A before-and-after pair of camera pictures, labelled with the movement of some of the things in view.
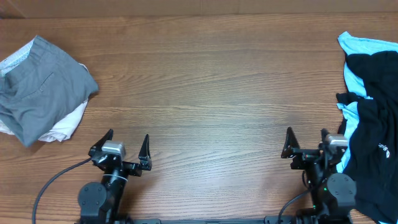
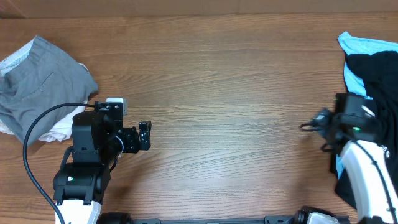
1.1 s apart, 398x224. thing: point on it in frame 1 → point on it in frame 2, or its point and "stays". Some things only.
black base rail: x=272 y=219 stays
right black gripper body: x=315 y=170 → x=324 y=118
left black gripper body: x=132 y=169 → x=130 y=145
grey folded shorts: x=40 y=88 stays
